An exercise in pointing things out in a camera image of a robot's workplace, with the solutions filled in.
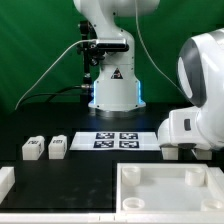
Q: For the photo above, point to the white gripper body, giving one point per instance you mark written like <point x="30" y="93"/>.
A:
<point x="180" y="130"/>

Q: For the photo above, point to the white square tabletop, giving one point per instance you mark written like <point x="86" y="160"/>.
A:
<point x="168" y="187"/>

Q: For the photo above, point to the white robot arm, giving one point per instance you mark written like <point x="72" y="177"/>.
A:
<point x="200" y="72"/>

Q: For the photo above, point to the white sheet with markers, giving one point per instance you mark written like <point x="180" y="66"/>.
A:
<point x="133" y="141"/>

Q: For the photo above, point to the white left obstacle block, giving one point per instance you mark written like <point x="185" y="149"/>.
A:
<point x="7" y="180"/>

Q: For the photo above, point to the black camera stand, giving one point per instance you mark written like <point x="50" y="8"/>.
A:
<point x="92" y="55"/>

